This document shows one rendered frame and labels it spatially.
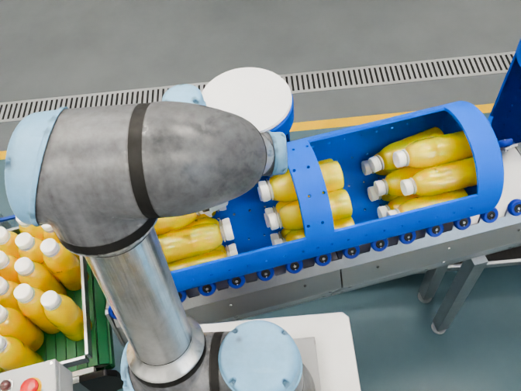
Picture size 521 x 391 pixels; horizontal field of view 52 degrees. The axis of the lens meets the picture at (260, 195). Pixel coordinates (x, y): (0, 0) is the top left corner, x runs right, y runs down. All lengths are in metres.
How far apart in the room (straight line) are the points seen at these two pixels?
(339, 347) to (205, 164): 0.66
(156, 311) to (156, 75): 2.70
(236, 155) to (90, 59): 3.08
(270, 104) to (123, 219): 1.08
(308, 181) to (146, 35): 2.59
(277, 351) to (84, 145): 0.44
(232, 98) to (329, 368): 0.87
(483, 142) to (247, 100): 0.68
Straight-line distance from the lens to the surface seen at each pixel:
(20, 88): 3.57
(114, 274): 0.63
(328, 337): 1.08
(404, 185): 1.30
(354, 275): 1.45
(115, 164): 0.50
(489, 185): 1.31
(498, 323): 2.45
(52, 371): 1.23
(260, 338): 0.81
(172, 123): 0.50
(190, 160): 0.49
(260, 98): 1.60
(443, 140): 1.34
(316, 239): 1.20
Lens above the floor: 2.17
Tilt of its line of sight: 56 degrees down
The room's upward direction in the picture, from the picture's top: 8 degrees counter-clockwise
